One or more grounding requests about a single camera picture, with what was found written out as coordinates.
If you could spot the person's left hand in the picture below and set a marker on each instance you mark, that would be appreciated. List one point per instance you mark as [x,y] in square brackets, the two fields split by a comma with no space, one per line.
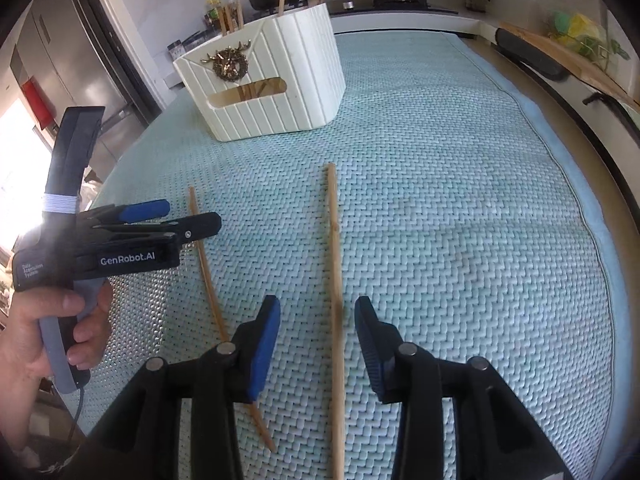
[25,320]

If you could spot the cream ribbed utensil holder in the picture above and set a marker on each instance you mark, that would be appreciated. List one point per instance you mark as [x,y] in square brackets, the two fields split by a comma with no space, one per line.
[300,70]

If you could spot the light blue tablecloth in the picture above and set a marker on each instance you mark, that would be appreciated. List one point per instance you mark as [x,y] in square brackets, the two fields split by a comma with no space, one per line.
[595,210]

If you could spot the spice jar with dark lid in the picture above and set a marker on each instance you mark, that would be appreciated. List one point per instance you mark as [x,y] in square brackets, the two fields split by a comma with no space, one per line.
[176,49]

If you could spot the green-capped sauce bottle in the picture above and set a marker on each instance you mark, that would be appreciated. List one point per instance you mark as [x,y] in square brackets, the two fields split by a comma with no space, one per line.
[212,12]

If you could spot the person's left forearm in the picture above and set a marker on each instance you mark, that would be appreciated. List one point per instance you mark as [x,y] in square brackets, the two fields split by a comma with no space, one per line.
[15,422]

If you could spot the black gas cooktop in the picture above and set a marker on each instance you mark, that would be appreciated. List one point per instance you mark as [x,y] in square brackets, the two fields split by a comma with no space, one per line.
[440,6]

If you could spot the clear storage container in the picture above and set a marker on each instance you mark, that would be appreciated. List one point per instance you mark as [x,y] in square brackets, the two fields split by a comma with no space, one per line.
[196,39]

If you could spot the red object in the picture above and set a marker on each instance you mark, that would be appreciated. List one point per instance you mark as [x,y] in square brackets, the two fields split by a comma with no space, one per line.
[37,102]

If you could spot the grey refrigerator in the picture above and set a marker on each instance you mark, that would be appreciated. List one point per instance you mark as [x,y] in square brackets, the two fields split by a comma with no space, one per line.
[75,60]

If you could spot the green and yellow bundle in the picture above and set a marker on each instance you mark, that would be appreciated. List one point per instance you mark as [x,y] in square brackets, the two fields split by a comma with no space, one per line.
[580,32]

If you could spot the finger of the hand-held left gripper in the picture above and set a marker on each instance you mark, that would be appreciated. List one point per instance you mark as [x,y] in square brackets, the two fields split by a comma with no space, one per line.
[200,225]
[145,210]

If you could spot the black oblong pad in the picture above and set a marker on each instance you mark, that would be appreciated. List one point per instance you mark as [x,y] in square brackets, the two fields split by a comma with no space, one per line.
[530,52]

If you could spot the black hook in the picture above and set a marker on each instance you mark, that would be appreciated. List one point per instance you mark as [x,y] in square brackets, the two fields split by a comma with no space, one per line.
[597,97]

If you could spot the wooden board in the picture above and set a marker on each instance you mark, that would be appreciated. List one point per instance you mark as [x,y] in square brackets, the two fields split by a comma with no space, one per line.
[575,55]

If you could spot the teal woven table mat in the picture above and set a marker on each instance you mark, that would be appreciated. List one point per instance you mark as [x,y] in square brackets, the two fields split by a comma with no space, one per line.
[425,185]

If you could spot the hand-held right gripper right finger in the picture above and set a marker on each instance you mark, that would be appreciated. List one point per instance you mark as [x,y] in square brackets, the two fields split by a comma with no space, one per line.
[372,355]

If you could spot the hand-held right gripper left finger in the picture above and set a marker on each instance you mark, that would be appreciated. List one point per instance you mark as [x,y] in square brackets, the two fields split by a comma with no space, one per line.
[262,350]

